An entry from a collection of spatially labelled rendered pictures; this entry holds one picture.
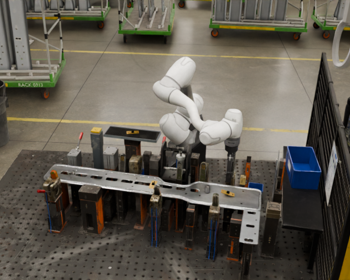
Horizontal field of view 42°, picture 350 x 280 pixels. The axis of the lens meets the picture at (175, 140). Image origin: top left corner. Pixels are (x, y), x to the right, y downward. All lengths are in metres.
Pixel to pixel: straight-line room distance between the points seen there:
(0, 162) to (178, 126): 2.48
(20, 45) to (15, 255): 4.37
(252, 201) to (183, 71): 0.91
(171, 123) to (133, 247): 1.00
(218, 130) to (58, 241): 1.24
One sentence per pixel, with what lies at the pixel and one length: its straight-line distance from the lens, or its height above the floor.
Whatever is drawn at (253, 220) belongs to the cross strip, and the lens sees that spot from 2.65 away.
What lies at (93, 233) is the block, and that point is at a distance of 3.00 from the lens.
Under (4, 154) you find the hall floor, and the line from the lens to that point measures 5.44.
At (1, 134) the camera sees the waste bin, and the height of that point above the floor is 0.16.
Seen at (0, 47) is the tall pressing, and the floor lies 0.63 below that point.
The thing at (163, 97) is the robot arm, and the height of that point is 1.49.
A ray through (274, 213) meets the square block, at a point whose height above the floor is 1.04.
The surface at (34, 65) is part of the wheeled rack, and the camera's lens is 7.13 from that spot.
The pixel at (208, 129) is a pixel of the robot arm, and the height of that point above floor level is 1.52.
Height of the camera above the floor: 2.63
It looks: 29 degrees down
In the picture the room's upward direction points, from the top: 1 degrees clockwise
